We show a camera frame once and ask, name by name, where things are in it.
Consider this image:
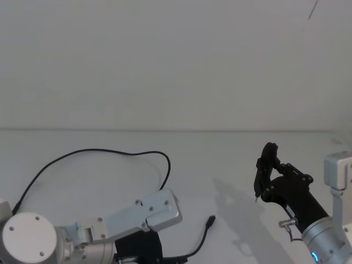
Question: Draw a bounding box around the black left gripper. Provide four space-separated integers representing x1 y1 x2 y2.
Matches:
114 230 164 264

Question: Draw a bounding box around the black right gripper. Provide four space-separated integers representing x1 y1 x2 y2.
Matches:
256 153 331 234

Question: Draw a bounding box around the dark cable with silver plug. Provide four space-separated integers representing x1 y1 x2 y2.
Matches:
279 218 305 243

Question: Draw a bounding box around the thick black cable with plug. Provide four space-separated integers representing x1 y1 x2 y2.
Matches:
184 215 217 260

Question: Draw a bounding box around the thin black cable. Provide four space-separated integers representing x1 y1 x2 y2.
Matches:
11 148 171 215

